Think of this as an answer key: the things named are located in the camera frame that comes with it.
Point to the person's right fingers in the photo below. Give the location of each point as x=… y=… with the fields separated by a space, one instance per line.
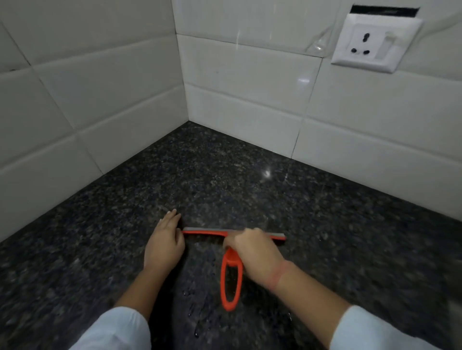
x=242 y=238

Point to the person's left hand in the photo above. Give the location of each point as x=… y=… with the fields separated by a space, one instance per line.
x=163 y=245

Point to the person's left forearm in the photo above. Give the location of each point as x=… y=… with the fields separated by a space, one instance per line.
x=119 y=317

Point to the person's left thumb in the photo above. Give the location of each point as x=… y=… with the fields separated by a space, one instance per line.
x=179 y=238

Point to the person's right hand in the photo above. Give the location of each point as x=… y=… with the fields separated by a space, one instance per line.
x=260 y=254

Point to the person's right forearm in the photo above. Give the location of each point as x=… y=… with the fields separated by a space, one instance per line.
x=346 y=317

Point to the orange squeegee wiper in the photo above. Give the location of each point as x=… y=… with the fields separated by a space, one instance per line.
x=231 y=274

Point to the white wall socket with switch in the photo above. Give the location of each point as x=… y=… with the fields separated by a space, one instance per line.
x=375 y=42

